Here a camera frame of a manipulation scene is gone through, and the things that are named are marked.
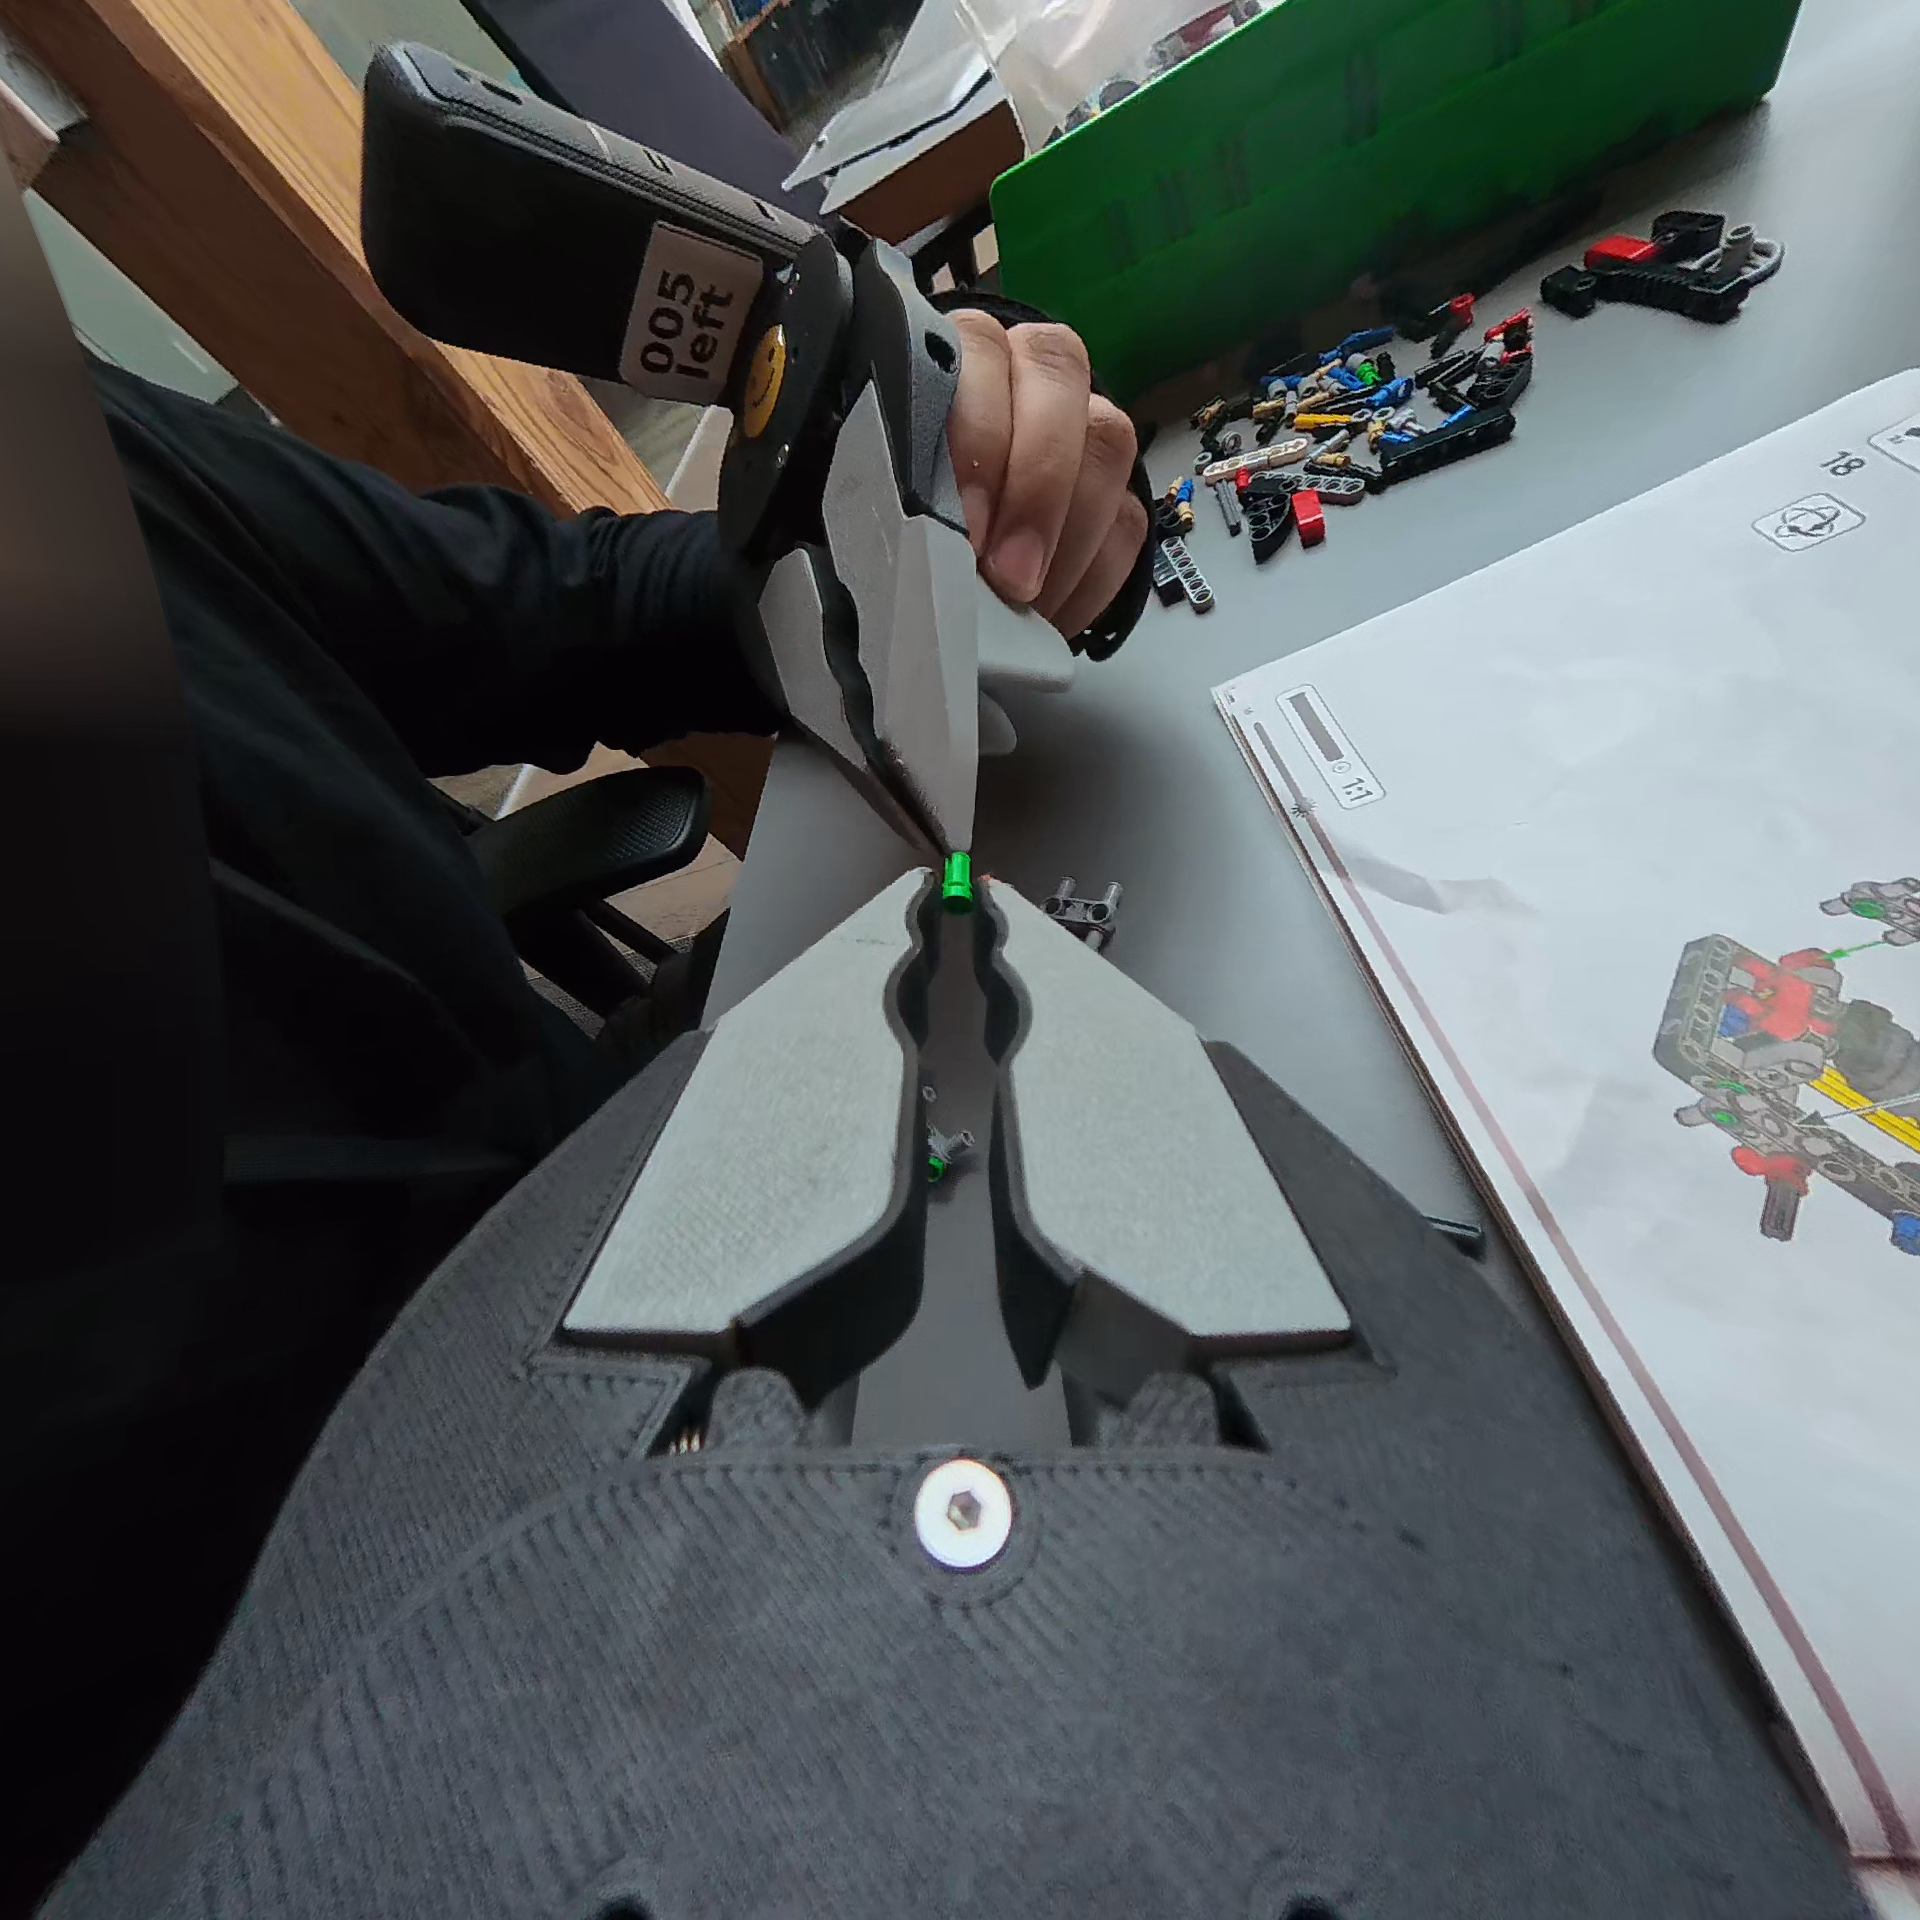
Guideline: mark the person's left hand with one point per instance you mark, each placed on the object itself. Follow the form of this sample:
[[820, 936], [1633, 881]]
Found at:
[[1049, 450]]

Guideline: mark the white top side table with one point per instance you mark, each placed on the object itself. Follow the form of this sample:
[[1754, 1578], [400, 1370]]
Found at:
[[930, 171]]

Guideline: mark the open instruction booklet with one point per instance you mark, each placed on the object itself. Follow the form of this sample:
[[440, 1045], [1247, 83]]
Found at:
[[1500, 901]]

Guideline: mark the black red lego subassembly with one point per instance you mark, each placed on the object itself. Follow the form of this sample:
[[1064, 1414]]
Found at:
[[1636, 283]]

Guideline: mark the dark grey lego axle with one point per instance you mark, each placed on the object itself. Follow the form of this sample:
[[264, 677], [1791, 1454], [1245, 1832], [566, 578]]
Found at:
[[1460, 1235]]

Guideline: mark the green lego pin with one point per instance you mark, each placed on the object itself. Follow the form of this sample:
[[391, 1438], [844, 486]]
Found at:
[[957, 877]]

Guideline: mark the clear plastic parts bag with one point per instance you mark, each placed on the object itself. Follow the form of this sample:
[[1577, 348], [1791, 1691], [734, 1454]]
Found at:
[[1079, 60]]

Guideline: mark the person's black clothing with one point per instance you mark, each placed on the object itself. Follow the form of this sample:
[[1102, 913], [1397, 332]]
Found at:
[[375, 1050]]

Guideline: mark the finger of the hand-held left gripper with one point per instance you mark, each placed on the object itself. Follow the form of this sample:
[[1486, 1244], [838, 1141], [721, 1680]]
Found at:
[[914, 629], [810, 661]]

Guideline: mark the wooden post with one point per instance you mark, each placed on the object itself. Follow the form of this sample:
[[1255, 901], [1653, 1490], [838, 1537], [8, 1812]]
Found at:
[[225, 180]]

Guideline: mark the person's left forearm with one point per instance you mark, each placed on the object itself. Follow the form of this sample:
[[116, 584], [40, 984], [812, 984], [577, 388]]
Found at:
[[524, 629]]

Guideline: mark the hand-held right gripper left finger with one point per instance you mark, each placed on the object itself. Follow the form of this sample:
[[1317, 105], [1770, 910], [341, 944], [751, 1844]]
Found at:
[[751, 1184]]

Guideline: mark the green storage bin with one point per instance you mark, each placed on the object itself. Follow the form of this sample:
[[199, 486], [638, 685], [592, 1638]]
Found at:
[[1350, 194]]

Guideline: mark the pile of small lego pieces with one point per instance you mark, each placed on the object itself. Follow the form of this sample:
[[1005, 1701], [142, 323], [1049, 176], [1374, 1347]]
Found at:
[[1440, 434]]

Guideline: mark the grey lego axle connector assembly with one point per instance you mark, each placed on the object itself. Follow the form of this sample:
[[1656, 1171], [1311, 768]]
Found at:
[[950, 1147]]

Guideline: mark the black office chair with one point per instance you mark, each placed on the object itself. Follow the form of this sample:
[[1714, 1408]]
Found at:
[[615, 825]]

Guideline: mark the dark grey double pin connector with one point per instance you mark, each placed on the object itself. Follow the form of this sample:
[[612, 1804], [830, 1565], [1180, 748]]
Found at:
[[1085, 906]]

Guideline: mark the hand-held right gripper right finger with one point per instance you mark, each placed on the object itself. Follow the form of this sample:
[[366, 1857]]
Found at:
[[1170, 1184]]

